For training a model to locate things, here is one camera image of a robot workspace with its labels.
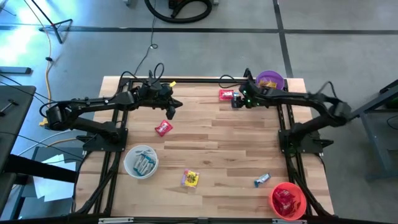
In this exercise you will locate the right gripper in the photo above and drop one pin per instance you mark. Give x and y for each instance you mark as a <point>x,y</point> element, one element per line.
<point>256,95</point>

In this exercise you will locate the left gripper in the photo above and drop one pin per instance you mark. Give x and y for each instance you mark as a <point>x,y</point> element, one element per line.
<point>152,96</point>

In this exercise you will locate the blue silver candy bar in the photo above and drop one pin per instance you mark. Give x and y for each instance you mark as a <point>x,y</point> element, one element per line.
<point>143,165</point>
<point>262,179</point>
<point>235,94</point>
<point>149,168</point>
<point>138,161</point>

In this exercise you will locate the white plastic bucket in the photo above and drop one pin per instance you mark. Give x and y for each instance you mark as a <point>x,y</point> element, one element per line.
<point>129,166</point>

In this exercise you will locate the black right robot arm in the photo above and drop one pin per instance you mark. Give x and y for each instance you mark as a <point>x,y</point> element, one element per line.
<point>295,98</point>

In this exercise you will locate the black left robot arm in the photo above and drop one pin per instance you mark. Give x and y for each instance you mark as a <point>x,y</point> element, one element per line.
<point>93,102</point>

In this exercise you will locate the yellow pink candy pack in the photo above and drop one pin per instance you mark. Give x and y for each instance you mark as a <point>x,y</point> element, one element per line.
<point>190,178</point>

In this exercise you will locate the small yellow tag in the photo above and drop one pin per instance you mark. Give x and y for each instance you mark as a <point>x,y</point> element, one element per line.
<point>172,84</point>

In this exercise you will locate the purple pumpkin-face bucket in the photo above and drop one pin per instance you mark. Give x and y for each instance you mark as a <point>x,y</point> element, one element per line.
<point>275,76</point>

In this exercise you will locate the red bowl with red packets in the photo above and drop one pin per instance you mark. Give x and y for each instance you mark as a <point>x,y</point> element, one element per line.
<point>300,199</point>

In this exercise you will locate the grey metal cart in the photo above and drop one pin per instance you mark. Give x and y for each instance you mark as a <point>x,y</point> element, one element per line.
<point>373,137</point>

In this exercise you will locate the silver metal hinge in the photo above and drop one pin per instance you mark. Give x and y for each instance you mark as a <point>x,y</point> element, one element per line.
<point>115,220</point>
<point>289,221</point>

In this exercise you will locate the black tripod stand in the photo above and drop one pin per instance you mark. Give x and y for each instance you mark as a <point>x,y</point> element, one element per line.
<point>56,26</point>

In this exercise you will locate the white paper sheets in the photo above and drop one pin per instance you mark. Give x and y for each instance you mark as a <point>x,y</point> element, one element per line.
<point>53,189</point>

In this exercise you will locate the black side table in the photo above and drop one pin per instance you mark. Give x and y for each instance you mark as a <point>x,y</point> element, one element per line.
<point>15,109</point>

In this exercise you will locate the black flat bar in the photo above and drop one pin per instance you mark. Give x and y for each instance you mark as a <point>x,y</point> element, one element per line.
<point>15,70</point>

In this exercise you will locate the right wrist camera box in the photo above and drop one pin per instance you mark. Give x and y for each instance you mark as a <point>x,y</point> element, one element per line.
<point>237,102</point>

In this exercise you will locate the black frame bracket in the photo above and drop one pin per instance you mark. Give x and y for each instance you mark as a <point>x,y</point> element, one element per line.
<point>247,72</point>

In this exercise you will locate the black aluminium table frame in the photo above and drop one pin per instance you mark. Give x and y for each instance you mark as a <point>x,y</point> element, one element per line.
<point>202,80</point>

